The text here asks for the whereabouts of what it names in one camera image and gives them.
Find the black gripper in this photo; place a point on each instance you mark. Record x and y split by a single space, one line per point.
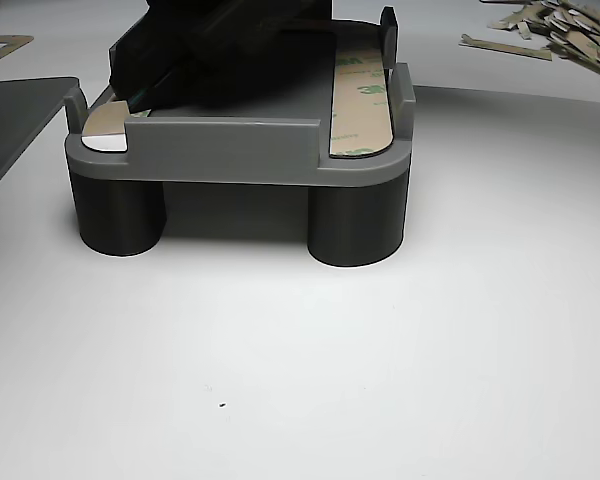
240 15

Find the tan 3M protective film strip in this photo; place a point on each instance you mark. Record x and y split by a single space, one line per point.
107 120
360 110

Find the white adhesive tape strip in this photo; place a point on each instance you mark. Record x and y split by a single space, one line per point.
105 143

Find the long tan film scrap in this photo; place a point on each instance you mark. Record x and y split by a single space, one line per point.
505 47

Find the short tan film scrap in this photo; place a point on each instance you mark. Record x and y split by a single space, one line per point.
515 16

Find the small tan film scrap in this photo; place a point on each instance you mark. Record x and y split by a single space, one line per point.
525 31

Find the heap of tan film scraps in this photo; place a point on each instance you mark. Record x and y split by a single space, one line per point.
585 40

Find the grey printed fixture platform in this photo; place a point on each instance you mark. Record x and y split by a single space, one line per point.
230 145

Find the dark cylindrical fixture leg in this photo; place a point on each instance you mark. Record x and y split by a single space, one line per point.
355 220
120 220

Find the grey flat mat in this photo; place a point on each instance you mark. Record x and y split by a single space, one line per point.
15 120

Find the tan film frame scrap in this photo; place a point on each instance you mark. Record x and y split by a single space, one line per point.
10 39

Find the black upright fixture post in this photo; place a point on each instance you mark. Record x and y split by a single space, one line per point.
389 35

